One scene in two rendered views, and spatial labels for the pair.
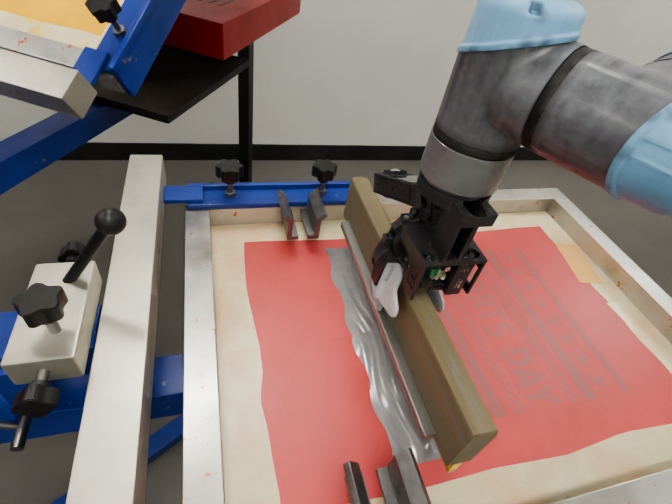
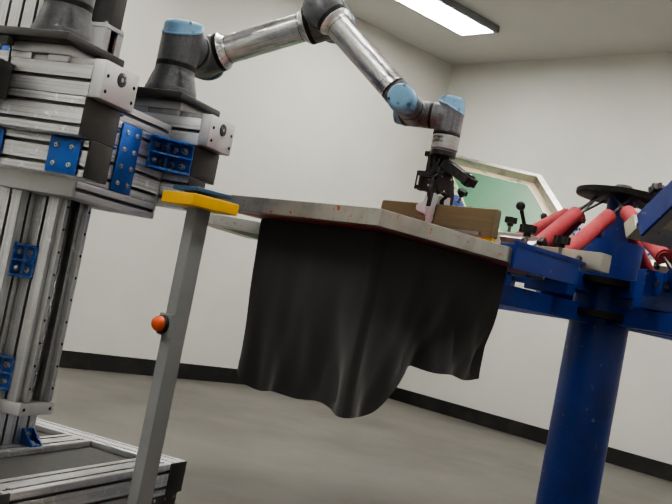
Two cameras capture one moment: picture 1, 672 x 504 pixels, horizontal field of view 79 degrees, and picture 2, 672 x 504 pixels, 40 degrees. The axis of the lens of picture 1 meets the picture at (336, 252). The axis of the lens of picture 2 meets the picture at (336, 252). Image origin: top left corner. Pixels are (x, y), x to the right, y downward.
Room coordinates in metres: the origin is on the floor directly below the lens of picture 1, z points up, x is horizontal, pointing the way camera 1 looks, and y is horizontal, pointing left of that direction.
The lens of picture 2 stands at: (2.65, -1.23, 0.79)
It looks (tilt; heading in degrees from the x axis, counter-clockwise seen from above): 3 degrees up; 159
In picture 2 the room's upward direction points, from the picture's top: 11 degrees clockwise
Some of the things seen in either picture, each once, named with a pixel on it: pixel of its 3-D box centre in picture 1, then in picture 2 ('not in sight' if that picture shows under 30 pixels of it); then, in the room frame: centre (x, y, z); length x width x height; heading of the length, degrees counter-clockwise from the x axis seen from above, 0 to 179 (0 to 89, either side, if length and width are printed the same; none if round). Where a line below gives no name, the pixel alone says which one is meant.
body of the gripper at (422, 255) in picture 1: (439, 232); (437, 173); (0.34, -0.10, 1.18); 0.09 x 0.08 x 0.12; 23
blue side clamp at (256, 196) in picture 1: (276, 205); (540, 263); (0.58, 0.12, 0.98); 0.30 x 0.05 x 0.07; 113
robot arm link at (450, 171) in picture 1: (467, 160); (444, 144); (0.35, -0.10, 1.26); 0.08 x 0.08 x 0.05
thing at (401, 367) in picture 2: not in sight; (430, 335); (0.62, -0.18, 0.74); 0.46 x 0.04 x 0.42; 113
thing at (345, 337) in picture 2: not in sight; (303, 312); (0.52, -0.47, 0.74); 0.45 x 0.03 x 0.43; 23
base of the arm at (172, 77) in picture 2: not in sight; (172, 81); (-0.05, -0.80, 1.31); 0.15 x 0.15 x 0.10
